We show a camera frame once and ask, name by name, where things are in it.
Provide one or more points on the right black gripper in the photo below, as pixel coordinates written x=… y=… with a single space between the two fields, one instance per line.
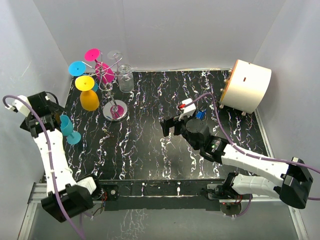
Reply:
x=172 y=122

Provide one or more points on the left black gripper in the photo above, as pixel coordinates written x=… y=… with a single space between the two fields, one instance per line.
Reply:
x=57 y=109

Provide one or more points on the teal wine glass front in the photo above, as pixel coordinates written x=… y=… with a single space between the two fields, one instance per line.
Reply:
x=67 y=130

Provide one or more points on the yellow wine glass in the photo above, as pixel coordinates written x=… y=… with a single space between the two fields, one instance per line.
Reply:
x=88 y=98

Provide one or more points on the blue wine glass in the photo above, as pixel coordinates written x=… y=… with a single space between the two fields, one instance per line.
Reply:
x=80 y=71

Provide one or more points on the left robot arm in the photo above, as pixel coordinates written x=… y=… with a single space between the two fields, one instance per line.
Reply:
x=76 y=196

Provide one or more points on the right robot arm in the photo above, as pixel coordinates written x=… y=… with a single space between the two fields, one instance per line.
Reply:
x=289 y=181

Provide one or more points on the pink wine glass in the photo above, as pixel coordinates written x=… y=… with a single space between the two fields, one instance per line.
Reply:
x=103 y=72

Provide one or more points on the chrome wine glass rack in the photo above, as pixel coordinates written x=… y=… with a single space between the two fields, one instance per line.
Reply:
x=114 y=110

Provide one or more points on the clear wine glass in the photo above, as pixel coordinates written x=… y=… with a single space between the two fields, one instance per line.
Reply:
x=115 y=55

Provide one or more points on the blue stapler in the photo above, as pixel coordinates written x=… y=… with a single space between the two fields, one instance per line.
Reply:
x=201 y=113

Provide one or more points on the white cylindrical container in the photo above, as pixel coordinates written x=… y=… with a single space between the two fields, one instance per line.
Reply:
x=245 y=87

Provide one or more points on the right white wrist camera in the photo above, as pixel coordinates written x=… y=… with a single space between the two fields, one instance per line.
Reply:
x=187 y=108

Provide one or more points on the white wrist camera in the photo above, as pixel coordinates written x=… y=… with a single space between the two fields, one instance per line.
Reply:
x=187 y=108
x=18 y=107

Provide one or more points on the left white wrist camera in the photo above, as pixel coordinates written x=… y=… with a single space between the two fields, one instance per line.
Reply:
x=18 y=107

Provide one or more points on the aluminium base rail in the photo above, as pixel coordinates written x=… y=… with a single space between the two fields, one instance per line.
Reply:
x=157 y=179

